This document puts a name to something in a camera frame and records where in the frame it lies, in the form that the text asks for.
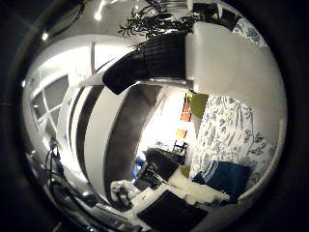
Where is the black cable bundle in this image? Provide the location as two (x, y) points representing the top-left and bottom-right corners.
(44, 138), (98, 207)

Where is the blue striped towel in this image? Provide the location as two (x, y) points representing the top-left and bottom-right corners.
(192, 159), (254, 202)

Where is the blue floral white tablecloth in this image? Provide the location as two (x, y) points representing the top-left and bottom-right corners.
(189, 17), (279, 194)

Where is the dark chair frame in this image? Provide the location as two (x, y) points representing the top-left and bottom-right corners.
(171, 139), (188, 165)

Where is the long orange wall panel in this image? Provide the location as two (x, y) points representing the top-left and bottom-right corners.
(181, 100), (193, 123)

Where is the blue bin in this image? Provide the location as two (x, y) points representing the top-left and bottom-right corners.
(131, 155), (144, 178)

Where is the small orange wall panel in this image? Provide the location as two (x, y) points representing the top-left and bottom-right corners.
(176, 128), (188, 140)

